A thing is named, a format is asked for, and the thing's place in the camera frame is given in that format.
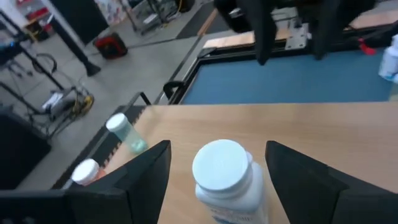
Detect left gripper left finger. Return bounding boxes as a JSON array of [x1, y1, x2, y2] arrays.
[[0, 139, 172, 224]]

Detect black floor mat orange stripes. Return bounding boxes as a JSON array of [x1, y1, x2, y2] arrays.
[[175, 1, 231, 40]]

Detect red cable tag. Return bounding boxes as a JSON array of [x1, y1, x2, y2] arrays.
[[357, 37, 377, 57]]

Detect wooden shelf black frame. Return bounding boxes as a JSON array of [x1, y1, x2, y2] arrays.
[[102, 91, 398, 224]]

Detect large white supplement bottle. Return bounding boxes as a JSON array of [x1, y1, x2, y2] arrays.
[[377, 34, 398, 85], [192, 139, 270, 224]]

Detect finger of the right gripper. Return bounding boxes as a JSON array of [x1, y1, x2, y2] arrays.
[[312, 7, 332, 60], [248, 9, 277, 65]]

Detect black stand post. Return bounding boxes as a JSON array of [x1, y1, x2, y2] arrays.
[[49, 0, 102, 77]]

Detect green pill bottle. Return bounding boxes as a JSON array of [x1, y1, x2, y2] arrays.
[[105, 112, 149, 156]]

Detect red black floor box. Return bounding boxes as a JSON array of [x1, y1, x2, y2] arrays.
[[93, 32, 129, 60]]

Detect silver mounting bracket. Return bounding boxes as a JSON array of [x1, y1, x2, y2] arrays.
[[284, 23, 310, 50]]

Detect wire cart yellow cable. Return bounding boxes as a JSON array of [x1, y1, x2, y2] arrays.
[[27, 86, 96, 138]]

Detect black frame clamp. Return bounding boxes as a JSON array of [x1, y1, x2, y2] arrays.
[[163, 80, 186, 100]]

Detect red pill bottle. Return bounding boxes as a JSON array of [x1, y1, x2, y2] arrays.
[[70, 158, 106, 187]]

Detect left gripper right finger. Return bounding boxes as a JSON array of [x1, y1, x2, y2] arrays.
[[265, 139, 398, 224]]

